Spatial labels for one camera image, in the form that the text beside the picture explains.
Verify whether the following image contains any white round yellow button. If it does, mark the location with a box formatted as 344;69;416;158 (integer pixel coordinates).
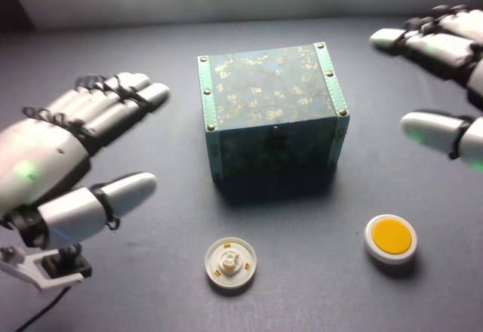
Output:
364;214;418;266

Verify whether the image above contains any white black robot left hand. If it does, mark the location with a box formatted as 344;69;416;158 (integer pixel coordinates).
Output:
0;72;170;252

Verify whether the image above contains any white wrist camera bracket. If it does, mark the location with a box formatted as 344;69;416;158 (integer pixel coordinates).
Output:
0;243;94;293

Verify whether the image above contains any thin black cable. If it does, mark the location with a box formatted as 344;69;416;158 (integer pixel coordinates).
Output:
17;286;72;332

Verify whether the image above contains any teal floral wooden chest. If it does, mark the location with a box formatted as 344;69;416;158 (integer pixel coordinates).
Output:
196;41;352;194

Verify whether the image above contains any white disc with yellow tabs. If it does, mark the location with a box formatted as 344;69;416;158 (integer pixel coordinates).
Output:
205;236;258;291

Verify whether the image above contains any grey table cloth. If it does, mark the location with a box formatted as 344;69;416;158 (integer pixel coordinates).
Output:
0;17;483;332

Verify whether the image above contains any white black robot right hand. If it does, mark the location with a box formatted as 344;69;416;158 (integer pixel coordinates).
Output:
368;4;483;173

